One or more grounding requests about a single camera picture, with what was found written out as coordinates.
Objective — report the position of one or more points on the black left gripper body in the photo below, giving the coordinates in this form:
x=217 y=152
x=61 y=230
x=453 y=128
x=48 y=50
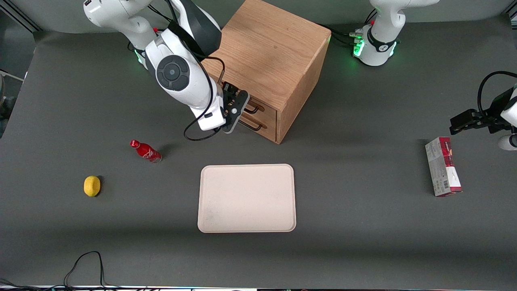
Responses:
x=493 y=117

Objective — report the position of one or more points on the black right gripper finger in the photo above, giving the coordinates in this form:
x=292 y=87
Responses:
x=232 y=123
x=242 y=103

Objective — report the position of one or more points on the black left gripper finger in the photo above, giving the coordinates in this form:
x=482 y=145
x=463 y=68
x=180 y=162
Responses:
x=464 y=119

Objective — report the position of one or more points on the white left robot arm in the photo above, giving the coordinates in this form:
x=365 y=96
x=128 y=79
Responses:
x=379 y=44

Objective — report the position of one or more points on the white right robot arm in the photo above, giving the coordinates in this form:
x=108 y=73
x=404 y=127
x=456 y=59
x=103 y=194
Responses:
x=190 y=89

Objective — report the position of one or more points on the wooden drawer cabinet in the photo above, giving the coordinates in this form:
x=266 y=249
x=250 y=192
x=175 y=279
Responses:
x=266 y=48

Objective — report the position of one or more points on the red plaid cardboard box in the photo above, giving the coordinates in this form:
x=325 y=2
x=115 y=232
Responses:
x=438 y=169

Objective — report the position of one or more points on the cream rectangular tray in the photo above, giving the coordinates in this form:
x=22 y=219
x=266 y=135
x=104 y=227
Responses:
x=246 y=198

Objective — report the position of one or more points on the red soda bottle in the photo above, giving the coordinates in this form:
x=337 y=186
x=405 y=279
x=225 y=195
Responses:
x=146 y=152

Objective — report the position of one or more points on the yellow lemon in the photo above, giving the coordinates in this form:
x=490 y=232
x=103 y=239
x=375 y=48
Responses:
x=92 y=186

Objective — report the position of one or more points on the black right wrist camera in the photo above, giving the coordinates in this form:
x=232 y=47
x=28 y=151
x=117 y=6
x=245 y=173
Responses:
x=229 y=92

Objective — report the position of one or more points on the dark metal frame rail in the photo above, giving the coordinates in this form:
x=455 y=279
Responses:
x=513 y=18
x=24 y=20

